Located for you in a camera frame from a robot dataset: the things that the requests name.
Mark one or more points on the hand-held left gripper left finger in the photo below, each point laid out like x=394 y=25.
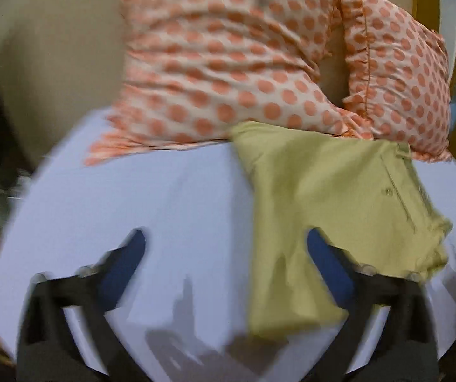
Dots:
x=122 y=264

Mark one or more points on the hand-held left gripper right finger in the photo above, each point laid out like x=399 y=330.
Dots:
x=329 y=264

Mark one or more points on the yellow-green pants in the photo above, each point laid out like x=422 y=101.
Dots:
x=331 y=207

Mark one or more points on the white bed sheet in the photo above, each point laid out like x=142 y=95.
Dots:
x=132 y=215

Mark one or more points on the small orange polka dot pillow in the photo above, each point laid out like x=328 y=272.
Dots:
x=403 y=75

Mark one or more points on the yellow wooden headboard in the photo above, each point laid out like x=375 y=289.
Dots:
x=448 y=28

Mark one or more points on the large orange polka dot pillow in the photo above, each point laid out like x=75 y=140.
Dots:
x=228 y=55

